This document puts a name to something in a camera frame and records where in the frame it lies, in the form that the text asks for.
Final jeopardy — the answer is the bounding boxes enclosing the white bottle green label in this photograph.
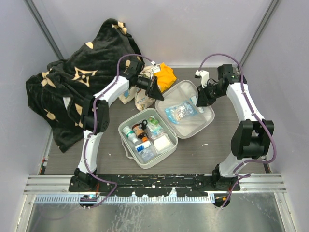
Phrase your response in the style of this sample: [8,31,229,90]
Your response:
[122,126,139,144]

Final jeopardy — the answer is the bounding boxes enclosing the white slotted cable duct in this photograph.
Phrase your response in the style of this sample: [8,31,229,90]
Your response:
[34,194,215,205]

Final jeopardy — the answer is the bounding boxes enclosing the bagged teal plaster strips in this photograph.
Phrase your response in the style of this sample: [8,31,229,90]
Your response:
[148,125,165,139]

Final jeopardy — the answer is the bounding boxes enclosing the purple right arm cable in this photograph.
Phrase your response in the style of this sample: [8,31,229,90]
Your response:
[200,53,277,208]

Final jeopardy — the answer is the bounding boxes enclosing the black handled scissors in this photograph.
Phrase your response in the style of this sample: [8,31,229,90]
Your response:
[141,119,148,131]

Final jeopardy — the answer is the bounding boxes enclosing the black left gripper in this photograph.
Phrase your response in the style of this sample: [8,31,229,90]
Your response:
[136,75,165,101]

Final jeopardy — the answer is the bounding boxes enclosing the light blue wipes pouch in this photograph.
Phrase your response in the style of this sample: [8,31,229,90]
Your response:
[165,100,204,124]

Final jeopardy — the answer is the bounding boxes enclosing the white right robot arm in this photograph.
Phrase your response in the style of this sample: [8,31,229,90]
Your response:
[195,64,274,190]

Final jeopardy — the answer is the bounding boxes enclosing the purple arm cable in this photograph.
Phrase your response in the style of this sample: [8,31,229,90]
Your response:
[200,53,277,208]
[85,54,155,208]

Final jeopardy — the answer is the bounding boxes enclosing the grey medicine kit case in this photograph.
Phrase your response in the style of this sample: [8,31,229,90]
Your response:
[118,80,215,169]

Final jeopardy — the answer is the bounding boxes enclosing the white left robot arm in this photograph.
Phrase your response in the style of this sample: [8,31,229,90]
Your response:
[70,61,164,191]

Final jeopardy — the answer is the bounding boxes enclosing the white gauze pad packet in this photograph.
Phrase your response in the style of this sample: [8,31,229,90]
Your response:
[154,135,173,154]

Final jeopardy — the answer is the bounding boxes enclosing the brown glass medicine bottle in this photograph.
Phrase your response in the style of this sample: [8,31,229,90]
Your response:
[132,124,149,143]

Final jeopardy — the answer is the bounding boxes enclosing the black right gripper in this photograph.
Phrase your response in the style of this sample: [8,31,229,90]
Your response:
[196,82,224,107]

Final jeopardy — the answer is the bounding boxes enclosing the yellow cloth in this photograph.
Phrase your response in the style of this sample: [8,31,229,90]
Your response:
[154,62,177,92]

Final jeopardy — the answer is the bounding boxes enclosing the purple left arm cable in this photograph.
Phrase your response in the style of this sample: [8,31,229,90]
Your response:
[85,54,155,208]

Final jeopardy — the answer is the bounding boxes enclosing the small green sachet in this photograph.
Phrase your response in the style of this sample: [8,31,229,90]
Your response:
[148,116,159,127]

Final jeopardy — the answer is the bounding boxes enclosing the aluminium frame rail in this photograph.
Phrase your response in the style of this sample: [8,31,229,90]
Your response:
[23,174,73,195]

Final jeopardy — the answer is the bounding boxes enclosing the small bag with teal header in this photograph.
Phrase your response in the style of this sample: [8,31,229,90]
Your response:
[139,148,157,163]

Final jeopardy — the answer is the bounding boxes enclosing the bagged white blue bandage roll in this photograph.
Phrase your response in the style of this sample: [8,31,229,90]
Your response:
[135,141,152,152]

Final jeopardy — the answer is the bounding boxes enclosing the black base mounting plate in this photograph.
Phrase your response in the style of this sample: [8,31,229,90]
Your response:
[69,174,237,197]

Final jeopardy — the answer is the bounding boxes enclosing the black floral fleece blanket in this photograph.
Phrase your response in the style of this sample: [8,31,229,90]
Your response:
[26,19,140,153]

